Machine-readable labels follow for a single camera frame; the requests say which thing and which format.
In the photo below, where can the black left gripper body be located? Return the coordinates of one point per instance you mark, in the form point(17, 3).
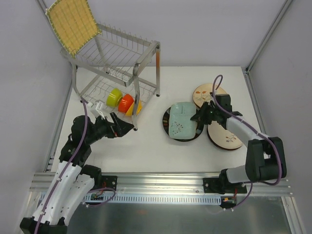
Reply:
point(113, 127)

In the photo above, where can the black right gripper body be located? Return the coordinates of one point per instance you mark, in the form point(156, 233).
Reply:
point(207, 113)

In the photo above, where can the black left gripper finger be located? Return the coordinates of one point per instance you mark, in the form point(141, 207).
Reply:
point(122, 132)
point(118, 123)

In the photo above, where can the light blue divided plate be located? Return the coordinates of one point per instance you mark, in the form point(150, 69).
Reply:
point(180, 122)

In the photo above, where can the woven bamboo tray plate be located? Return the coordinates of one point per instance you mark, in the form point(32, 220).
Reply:
point(73, 23)

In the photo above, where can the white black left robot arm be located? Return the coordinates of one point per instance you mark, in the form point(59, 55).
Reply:
point(74, 179)

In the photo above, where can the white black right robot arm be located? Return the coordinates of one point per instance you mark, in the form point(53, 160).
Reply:
point(265, 159)

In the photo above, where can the stainless steel dish rack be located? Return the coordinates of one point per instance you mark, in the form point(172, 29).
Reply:
point(118, 60)

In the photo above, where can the black rimmed round plate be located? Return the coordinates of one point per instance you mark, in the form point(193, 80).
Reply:
point(165, 124)

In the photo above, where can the beige bird round plate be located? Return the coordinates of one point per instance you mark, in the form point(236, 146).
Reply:
point(202, 94)

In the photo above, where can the orange bowl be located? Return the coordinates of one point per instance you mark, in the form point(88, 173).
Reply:
point(125, 103)

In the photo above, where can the lime green bowl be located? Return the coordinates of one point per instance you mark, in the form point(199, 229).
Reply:
point(114, 98)

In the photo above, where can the beige leaf round plate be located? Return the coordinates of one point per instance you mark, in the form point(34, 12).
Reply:
point(223, 138)

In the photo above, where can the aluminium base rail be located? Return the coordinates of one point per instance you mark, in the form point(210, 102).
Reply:
point(185, 184)

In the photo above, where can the white slotted cable duct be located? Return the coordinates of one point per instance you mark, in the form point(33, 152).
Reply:
point(154, 199)

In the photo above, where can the aluminium right frame post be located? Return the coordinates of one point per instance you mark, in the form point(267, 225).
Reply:
point(272, 28)

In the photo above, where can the aluminium frame post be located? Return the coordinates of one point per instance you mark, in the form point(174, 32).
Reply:
point(43, 8)
point(272, 28)

